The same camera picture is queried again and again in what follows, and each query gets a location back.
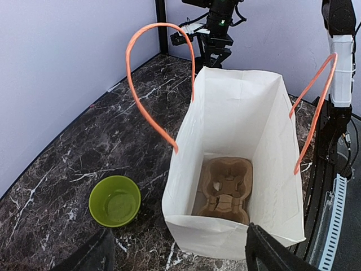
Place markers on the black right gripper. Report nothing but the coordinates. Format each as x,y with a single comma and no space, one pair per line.
214,46

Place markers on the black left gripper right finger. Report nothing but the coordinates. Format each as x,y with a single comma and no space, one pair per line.
262,247

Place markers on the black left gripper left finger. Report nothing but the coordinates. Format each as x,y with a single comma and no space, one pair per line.
98,253

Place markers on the white paper takeout bag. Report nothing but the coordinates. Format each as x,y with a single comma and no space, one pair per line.
235,115

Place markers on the brown cardboard cup carrier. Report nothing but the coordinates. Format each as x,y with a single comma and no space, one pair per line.
226,184

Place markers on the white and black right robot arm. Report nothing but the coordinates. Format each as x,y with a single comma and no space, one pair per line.
339,21

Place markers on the lime green plastic bowl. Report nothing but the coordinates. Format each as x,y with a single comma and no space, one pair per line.
115,201

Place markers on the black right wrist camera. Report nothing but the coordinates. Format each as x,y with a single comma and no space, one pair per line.
192,30

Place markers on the black right frame post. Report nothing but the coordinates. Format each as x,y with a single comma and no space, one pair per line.
162,31

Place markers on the grey slotted cable duct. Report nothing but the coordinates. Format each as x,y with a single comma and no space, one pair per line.
335,225

